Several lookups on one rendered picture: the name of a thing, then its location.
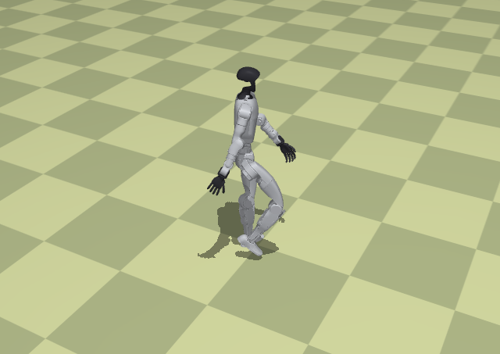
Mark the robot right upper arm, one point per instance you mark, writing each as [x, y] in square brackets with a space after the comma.
[243, 116]

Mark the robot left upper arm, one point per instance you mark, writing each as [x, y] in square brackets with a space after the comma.
[261, 118]

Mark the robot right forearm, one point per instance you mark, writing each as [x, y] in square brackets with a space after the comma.
[231, 156]

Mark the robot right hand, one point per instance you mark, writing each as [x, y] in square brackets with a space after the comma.
[218, 182]

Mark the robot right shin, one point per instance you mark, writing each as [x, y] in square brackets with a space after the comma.
[266, 221]

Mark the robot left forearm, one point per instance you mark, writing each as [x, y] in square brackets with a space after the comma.
[273, 135]

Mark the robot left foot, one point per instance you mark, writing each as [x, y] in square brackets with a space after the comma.
[258, 239]

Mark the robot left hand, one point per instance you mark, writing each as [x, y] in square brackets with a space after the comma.
[286, 149]

